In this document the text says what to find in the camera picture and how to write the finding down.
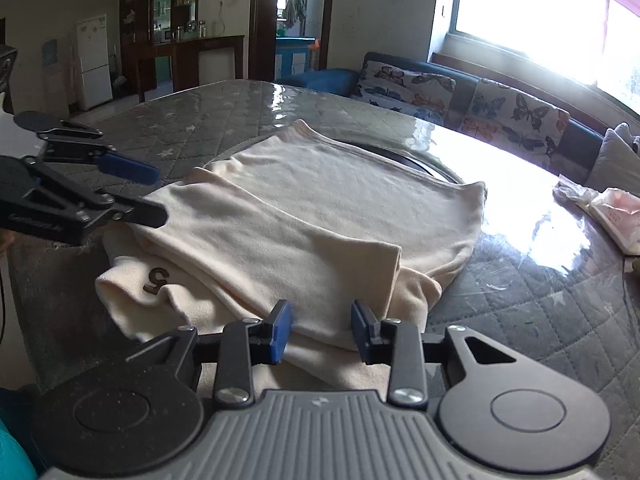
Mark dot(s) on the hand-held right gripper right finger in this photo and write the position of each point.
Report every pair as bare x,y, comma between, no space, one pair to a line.
361,334

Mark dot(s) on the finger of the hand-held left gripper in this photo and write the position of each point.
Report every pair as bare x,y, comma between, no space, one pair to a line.
142,212
127,168

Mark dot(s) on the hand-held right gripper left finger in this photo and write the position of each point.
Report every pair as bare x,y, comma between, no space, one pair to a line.
280,334

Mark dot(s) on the cream shirt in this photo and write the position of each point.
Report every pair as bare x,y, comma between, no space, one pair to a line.
310,210

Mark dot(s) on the hanging grey clothes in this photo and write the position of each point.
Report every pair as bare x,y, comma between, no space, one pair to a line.
296,10

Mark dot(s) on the white refrigerator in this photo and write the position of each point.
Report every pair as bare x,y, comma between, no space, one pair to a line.
94,65

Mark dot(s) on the dark wooden cabinet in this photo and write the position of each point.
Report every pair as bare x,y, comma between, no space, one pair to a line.
185,60

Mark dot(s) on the blue low cabinet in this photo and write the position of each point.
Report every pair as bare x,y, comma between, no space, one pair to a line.
292,55

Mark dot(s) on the blue sofa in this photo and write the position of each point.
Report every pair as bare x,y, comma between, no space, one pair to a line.
320,80

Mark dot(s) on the butterfly print cushion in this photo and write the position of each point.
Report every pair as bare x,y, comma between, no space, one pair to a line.
510,115
400,87

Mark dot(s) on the teal object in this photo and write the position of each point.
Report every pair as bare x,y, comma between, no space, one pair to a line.
12,452

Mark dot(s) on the pink and white cloth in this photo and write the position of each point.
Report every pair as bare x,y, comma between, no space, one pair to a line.
615,210

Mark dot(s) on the grey pillow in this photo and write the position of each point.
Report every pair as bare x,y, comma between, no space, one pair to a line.
612,160

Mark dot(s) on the bright window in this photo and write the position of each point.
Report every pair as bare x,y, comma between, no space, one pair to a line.
530,5

